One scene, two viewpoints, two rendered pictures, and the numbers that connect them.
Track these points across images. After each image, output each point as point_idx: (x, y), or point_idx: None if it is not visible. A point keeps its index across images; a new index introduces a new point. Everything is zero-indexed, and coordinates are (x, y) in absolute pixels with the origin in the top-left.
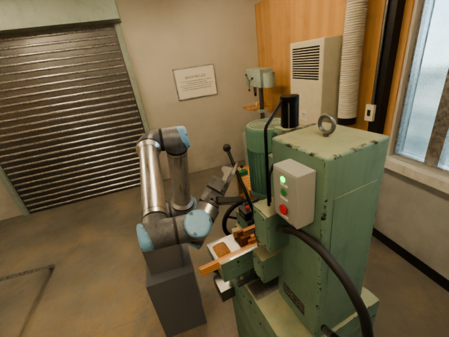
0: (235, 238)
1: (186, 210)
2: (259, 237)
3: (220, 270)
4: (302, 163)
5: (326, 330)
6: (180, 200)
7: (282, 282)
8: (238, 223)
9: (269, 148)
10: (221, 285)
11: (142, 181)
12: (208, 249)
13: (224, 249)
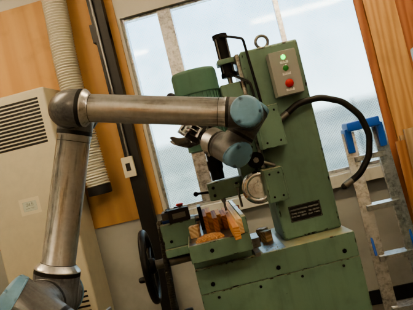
0: (200, 236)
1: (80, 274)
2: (270, 139)
3: (242, 234)
4: None
5: (346, 181)
6: (73, 248)
7: (287, 210)
8: (167, 249)
9: (216, 83)
10: None
11: (166, 98)
12: (197, 247)
13: (215, 232)
